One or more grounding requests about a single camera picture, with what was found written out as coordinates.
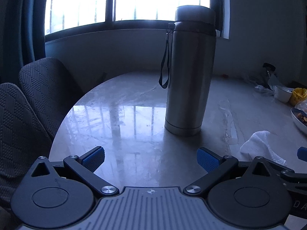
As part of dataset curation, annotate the blue curtain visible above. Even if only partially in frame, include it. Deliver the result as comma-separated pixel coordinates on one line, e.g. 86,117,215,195
0,0,50,84

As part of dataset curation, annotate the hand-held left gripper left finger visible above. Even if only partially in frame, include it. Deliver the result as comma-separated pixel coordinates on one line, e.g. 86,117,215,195
24,146,120,196

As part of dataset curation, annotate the grey patterned chair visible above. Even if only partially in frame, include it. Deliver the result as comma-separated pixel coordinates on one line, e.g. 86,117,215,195
0,83,52,211
19,57,83,139

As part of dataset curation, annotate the yellow plastic bag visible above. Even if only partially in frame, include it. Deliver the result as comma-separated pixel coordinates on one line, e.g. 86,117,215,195
288,87,307,106

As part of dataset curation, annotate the small white cup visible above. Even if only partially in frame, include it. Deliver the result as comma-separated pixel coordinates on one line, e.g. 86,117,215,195
273,85,293,103

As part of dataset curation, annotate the crumpled clear wrapper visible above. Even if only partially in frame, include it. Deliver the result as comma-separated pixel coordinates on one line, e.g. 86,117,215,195
254,84,274,97

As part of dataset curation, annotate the white cloth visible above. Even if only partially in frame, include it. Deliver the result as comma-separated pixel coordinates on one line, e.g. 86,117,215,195
240,131,287,166

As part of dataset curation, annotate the white paper sheet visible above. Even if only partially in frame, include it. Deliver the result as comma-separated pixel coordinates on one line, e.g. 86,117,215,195
267,74,279,90

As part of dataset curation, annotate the plate with food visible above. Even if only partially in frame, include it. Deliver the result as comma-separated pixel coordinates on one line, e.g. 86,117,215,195
291,108,307,135

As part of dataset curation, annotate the dark framed window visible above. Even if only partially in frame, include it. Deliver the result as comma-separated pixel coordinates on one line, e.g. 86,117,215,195
44,0,231,42

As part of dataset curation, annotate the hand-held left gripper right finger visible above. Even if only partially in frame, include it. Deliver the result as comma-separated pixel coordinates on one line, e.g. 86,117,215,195
183,147,280,196

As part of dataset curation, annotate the stainless steel vacuum flask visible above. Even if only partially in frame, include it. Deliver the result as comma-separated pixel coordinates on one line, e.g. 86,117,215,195
159,5,220,137

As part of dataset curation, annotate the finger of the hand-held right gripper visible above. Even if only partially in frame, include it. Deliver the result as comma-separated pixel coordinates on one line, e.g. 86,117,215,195
281,147,307,192

